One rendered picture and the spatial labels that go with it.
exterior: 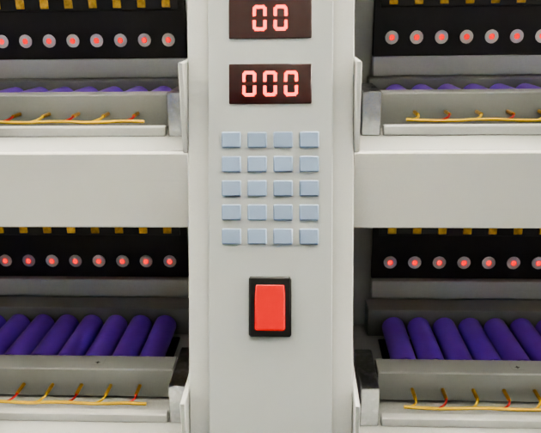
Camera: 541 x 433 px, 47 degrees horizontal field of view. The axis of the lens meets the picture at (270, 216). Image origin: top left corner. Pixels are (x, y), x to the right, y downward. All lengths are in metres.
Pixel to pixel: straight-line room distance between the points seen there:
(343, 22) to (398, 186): 0.10
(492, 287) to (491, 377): 0.12
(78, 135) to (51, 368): 0.16
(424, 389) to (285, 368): 0.12
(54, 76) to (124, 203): 0.23
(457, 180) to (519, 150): 0.04
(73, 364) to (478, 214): 0.29
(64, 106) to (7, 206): 0.09
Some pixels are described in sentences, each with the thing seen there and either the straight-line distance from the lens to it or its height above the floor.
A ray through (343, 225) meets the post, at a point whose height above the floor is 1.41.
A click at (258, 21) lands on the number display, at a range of 0.36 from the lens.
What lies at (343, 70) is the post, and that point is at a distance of 0.36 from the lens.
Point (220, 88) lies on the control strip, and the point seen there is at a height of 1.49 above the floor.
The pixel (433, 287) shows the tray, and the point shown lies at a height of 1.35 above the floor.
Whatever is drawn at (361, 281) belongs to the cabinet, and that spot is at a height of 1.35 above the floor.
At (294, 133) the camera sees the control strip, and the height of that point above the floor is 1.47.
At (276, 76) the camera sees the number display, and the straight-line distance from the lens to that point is 0.35.
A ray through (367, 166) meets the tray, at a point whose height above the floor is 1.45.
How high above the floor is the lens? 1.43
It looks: 2 degrees down
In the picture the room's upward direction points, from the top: straight up
